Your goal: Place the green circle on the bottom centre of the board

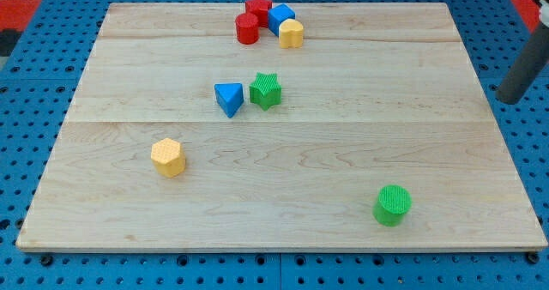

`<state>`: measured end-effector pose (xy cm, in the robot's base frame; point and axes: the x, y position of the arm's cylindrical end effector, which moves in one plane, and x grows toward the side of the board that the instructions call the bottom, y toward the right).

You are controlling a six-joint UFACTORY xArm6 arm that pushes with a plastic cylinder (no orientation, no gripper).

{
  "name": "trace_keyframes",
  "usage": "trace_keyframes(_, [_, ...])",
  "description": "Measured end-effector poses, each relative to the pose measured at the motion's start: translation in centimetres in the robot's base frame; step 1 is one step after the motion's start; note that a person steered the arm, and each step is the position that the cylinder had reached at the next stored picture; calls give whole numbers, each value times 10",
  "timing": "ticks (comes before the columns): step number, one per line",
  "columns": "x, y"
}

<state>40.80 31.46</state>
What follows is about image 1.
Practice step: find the green cylinder block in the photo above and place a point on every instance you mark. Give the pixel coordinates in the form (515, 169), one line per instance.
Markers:
(392, 204)

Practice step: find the yellow heart block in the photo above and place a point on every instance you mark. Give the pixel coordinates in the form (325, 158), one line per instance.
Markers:
(291, 34)

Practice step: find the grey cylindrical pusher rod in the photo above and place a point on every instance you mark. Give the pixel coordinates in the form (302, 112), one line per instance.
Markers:
(531, 61)

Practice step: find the blue cube block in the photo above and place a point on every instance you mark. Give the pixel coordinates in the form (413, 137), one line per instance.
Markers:
(277, 15)

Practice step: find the blue triangle block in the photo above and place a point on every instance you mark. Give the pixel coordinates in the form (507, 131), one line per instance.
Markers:
(230, 97)

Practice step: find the red star block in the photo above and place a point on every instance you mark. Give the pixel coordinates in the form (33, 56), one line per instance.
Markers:
(260, 9)

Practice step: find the red cylinder block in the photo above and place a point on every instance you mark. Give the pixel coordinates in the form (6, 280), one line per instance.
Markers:
(247, 28)

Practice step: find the yellow hexagon block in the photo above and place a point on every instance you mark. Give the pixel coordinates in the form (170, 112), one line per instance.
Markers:
(168, 157)

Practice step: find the wooden board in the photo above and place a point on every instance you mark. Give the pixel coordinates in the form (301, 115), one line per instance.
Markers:
(379, 94)

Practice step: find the green star block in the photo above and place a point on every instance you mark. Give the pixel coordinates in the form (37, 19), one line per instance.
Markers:
(265, 91)

